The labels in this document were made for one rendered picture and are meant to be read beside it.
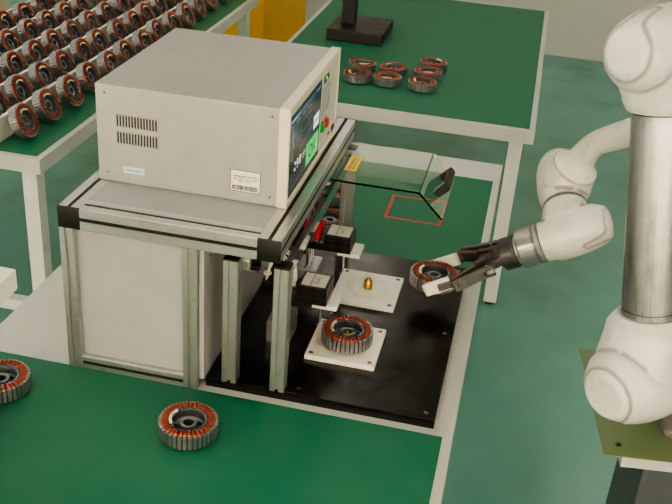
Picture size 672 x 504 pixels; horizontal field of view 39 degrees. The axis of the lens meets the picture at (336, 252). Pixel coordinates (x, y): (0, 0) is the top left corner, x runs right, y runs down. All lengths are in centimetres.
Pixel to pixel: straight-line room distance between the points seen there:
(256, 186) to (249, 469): 53
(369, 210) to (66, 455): 125
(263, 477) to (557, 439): 160
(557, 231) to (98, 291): 97
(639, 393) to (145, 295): 94
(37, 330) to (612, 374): 121
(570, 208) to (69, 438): 114
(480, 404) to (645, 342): 154
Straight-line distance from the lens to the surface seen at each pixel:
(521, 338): 367
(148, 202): 189
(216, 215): 184
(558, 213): 215
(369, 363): 202
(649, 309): 181
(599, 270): 426
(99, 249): 191
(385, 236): 260
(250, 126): 183
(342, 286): 229
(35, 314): 226
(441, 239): 262
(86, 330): 203
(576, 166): 219
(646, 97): 169
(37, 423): 193
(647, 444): 202
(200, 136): 187
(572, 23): 724
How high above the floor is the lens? 193
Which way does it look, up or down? 28 degrees down
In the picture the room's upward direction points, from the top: 4 degrees clockwise
